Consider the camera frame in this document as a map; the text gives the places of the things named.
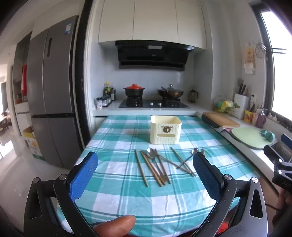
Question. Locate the cream plastic utensil holder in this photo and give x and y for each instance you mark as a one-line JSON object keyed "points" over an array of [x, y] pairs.
{"points": [[165, 132]]}

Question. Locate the teal crumpled cloth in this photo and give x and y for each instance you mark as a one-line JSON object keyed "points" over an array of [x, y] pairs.
{"points": [[267, 134]]}

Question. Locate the black range hood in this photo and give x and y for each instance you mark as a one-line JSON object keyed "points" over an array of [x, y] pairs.
{"points": [[150, 57]]}

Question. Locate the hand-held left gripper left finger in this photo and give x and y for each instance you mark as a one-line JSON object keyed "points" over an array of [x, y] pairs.
{"points": [[84, 175]]}

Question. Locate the wall poster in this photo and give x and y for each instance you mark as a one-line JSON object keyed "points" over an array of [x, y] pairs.
{"points": [[249, 59]]}

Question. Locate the cardboard box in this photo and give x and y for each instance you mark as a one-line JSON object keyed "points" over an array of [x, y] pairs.
{"points": [[34, 143]]}

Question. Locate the black gas hob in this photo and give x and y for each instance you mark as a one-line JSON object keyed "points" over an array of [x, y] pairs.
{"points": [[155, 104]]}

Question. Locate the dark sauce bottle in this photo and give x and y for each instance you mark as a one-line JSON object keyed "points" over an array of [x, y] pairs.
{"points": [[113, 93]]}

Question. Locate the dark glass jug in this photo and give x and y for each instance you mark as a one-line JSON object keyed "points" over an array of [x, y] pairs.
{"points": [[192, 96]]}

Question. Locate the oil bottle yellow cap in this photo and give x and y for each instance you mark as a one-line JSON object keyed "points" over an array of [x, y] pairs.
{"points": [[107, 87]]}

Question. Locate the grey refrigerator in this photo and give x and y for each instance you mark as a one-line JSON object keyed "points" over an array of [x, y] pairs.
{"points": [[52, 91]]}

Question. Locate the black lid spice shaker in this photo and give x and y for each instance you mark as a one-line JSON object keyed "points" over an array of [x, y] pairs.
{"points": [[99, 103]]}

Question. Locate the yellow packet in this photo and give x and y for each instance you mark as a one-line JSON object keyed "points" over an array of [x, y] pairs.
{"points": [[248, 116]]}

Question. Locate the pink cloth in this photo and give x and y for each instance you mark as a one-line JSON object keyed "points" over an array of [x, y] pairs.
{"points": [[227, 130]]}

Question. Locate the red hanging cloth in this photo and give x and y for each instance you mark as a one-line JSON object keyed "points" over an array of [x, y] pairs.
{"points": [[24, 77]]}

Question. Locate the window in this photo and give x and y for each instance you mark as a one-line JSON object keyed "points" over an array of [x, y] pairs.
{"points": [[280, 79]]}

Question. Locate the yellow green plastic bags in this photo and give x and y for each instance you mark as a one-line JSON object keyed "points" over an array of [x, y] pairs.
{"points": [[224, 104]]}

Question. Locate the dark wok with glass lid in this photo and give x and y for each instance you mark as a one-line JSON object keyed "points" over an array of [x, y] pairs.
{"points": [[170, 93]]}

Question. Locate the black clay pot red lid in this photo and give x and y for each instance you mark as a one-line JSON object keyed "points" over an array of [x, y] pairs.
{"points": [[133, 91]]}

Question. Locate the garlic bulbs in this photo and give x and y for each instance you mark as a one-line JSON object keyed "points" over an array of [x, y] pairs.
{"points": [[272, 116]]}

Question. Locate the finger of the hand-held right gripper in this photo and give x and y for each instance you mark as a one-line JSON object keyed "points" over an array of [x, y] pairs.
{"points": [[287, 140], [270, 153]]}

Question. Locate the white wall cabinets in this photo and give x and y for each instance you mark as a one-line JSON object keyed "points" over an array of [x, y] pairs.
{"points": [[155, 20]]}

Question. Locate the teal checked tablecloth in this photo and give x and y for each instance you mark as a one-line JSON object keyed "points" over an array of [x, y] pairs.
{"points": [[127, 200]]}

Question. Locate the metal spoon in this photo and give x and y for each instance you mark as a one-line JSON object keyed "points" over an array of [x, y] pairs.
{"points": [[149, 150], [195, 150], [153, 155]]}

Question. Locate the wooden cutting board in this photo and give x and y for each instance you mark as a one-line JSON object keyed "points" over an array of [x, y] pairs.
{"points": [[222, 119]]}

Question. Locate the green cutting board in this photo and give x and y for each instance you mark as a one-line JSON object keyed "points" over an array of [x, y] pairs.
{"points": [[248, 137]]}

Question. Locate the purple soap dispenser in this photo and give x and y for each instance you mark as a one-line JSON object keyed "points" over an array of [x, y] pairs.
{"points": [[260, 119]]}

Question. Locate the bunch of wooden chopsticks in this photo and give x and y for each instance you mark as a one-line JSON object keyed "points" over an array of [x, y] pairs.
{"points": [[142, 169]]}

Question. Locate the wooden dining table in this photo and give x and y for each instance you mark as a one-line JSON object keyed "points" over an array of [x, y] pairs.
{"points": [[4, 122]]}

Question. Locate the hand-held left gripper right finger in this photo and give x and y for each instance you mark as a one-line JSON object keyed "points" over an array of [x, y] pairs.
{"points": [[206, 175]]}

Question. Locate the white knife block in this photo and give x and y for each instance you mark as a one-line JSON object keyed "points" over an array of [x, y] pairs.
{"points": [[240, 106]]}

